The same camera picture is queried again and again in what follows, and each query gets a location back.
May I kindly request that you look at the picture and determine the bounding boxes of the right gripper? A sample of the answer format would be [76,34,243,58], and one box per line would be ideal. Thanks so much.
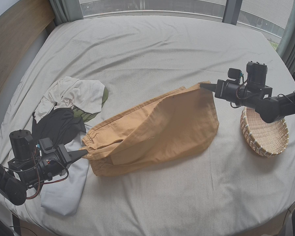
[199,79,247,103]

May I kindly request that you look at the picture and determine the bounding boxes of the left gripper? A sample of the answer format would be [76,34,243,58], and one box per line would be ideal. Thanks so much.
[38,144,88,179]

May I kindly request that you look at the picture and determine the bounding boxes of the tan shorts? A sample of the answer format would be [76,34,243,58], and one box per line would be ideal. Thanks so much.
[81,81,220,177]

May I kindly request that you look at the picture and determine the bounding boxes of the black garment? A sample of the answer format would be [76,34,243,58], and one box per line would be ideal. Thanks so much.
[31,108,88,147]

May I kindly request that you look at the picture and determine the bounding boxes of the green garment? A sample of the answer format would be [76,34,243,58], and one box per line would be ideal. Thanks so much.
[71,86,110,123]

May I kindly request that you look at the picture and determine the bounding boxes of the pale grey garment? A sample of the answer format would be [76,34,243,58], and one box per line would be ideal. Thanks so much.
[40,124,94,216]

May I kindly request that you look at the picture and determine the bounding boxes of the white garment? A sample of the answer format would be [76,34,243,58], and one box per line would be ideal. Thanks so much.
[35,76,106,123]

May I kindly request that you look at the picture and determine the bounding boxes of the bed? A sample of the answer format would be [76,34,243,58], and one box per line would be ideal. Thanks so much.
[0,0,295,236]

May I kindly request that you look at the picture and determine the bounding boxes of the round woven basket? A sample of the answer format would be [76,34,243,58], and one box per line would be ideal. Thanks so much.
[240,106,290,158]

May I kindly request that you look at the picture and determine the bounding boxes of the window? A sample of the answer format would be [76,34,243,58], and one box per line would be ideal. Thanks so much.
[74,0,295,51]

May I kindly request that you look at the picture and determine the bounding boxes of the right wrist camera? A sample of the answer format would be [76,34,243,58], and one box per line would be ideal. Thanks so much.
[227,68,244,84]

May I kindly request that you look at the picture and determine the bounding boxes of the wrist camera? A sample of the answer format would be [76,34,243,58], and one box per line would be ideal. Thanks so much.
[227,68,244,84]
[38,138,55,157]

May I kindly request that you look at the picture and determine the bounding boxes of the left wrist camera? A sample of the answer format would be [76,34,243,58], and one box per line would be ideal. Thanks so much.
[38,138,55,157]

